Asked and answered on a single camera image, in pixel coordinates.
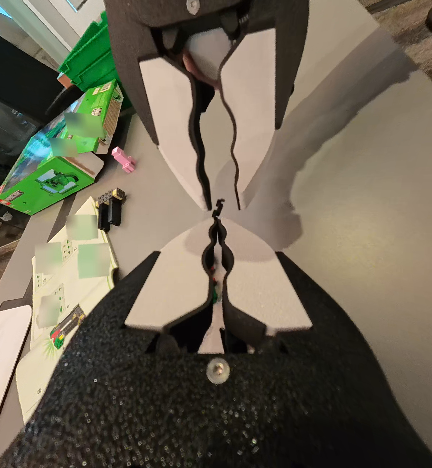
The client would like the grey desk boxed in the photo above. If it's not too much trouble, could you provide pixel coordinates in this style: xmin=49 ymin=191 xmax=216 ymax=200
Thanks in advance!
xmin=0 ymin=15 xmax=432 ymax=468

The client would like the green plastic bin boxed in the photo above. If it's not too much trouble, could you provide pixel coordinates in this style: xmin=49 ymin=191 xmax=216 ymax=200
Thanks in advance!
xmin=58 ymin=10 xmax=133 ymax=111

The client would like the pink toy brick pig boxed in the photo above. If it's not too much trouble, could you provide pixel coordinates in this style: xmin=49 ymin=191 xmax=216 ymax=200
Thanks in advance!
xmin=111 ymin=146 xmax=137 ymax=174

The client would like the white green instruction booklet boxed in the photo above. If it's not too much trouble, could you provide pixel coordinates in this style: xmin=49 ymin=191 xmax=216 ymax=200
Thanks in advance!
xmin=15 ymin=196 xmax=120 ymax=425

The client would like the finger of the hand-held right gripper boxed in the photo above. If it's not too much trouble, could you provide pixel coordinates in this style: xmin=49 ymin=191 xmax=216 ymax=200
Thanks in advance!
xmin=138 ymin=54 xmax=212 ymax=211
xmin=219 ymin=27 xmax=278 ymax=211

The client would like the white flat tray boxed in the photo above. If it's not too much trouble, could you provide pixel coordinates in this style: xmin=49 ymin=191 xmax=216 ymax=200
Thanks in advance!
xmin=0 ymin=304 xmax=32 ymax=428

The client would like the green toy set box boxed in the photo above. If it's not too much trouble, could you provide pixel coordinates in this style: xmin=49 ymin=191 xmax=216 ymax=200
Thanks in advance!
xmin=0 ymin=78 xmax=126 ymax=216

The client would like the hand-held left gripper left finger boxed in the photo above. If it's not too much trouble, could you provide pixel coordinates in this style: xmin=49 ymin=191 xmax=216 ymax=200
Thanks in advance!
xmin=124 ymin=219 xmax=221 ymax=335

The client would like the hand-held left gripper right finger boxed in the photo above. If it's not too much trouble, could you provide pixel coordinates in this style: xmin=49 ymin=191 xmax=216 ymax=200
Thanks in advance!
xmin=216 ymin=216 xmax=314 ymax=338

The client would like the black chair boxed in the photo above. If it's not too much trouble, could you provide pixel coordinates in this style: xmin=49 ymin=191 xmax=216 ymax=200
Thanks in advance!
xmin=0 ymin=23 xmax=86 ymax=127

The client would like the green red toy brick figure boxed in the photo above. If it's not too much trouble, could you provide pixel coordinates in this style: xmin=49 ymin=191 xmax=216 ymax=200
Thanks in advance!
xmin=209 ymin=265 xmax=221 ymax=305

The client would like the black toy brick assembly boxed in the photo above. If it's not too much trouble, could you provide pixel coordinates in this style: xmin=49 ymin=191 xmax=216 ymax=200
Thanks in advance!
xmin=95 ymin=187 xmax=127 ymax=232

